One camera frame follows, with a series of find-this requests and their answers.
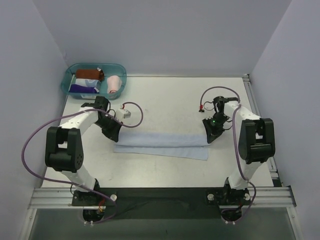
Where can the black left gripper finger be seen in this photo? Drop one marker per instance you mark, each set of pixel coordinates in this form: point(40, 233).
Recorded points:
point(114, 132)
point(107, 132)

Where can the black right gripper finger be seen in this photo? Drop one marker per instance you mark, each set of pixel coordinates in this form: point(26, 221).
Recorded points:
point(208, 129)
point(213, 135)

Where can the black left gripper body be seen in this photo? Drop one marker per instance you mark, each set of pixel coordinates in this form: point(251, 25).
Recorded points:
point(113, 129)

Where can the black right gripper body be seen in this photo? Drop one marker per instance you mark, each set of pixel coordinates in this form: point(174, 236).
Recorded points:
point(212, 129)

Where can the light blue towel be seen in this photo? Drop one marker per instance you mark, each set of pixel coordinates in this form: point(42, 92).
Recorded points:
point(190, 146)

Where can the pink striped towel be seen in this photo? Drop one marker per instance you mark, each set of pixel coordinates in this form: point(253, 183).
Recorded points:
point(114, 83)

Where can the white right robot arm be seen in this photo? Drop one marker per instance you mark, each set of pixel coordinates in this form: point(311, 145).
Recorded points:
point(253, 141)

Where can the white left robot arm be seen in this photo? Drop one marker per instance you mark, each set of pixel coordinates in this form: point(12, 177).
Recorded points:
point(64, 148)

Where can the white blue rolled towel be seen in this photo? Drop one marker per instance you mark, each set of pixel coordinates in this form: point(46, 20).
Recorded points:
point(88, 83)

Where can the purple rolled towel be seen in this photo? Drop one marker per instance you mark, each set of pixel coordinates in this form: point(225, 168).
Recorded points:
point(74, 88)

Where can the teal plastic bin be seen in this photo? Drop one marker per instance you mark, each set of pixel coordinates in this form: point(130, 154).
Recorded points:
point(109, 69)

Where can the brown rolled towel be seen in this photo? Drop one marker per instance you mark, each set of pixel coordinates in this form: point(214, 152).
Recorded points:
point(90, 74)

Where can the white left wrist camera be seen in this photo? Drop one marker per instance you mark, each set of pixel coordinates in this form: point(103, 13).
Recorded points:
point(122, 114)

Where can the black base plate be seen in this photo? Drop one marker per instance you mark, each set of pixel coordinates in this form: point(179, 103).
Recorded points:
point(175, 203)

